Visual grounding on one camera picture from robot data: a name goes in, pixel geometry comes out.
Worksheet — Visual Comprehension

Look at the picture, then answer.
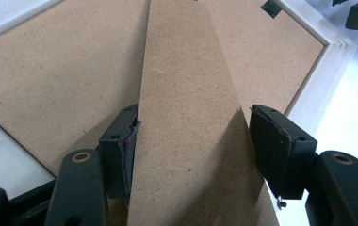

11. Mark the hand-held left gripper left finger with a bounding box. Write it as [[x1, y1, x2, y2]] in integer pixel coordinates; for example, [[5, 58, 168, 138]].
[[98, 104, 141, 200]]

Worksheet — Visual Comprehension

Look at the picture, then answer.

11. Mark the white table mat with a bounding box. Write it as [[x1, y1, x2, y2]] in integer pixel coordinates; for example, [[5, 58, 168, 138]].
[[0, 0, 358, 226]]

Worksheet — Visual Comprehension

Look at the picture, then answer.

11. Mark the light wooden photo frame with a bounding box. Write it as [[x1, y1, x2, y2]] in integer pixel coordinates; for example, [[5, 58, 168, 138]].
[[0, 0, 358, 226]]

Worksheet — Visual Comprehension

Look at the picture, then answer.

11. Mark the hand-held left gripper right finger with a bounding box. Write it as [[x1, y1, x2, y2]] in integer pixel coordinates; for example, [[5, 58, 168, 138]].
[[249, 104, 318, 201]]

